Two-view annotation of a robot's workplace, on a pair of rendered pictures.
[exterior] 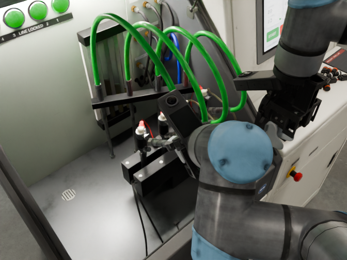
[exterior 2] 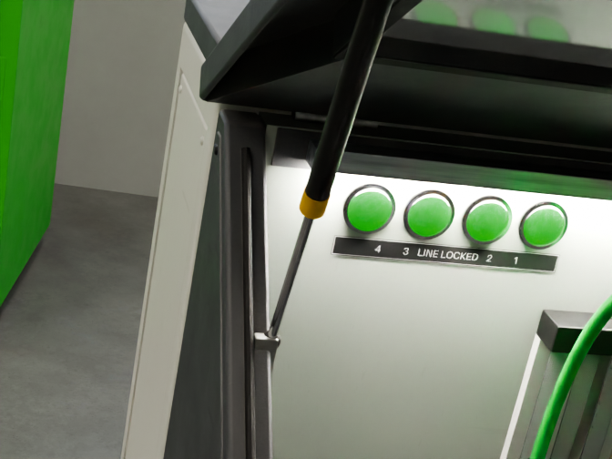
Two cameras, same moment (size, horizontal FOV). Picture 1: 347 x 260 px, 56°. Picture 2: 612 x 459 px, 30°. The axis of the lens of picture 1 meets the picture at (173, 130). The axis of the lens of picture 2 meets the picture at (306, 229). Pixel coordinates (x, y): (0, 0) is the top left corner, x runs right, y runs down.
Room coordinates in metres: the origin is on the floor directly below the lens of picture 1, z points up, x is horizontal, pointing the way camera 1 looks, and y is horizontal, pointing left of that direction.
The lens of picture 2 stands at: (-0.24, 0.05, 1.73)
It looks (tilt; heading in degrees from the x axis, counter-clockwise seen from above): 21 degrees down; 25
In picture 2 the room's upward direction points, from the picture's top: 11 degrees clockwise
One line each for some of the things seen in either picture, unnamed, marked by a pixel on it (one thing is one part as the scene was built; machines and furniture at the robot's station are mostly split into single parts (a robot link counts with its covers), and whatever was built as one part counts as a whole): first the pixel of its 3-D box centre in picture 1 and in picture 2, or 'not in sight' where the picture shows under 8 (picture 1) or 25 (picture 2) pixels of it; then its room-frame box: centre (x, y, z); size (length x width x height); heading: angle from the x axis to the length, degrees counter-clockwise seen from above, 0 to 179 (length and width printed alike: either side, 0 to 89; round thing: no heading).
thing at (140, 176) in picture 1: (174, 158); not in sight; (0.70, 0.00, 0.91); 0.34 x 0.10 x 0.15; 132
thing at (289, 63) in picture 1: (300, 55); not in sight; (0.47, -0.21, 1.45); 0.08 x 0.08 x 0.05
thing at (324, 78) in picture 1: (290, 96); not in sight; (0.46, -0.21, 1.37); 0.09 x 0.08 x 0.12; 42
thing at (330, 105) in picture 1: (314, 92); not in sight; (0.98, -0.53, 0.97); 0.70 x 0.22 x 0.03; 132
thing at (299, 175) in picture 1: (295, 175); not in sight; (0.71, -0.43, 0.80); 0.05 x 0.04 x 0.05; 132
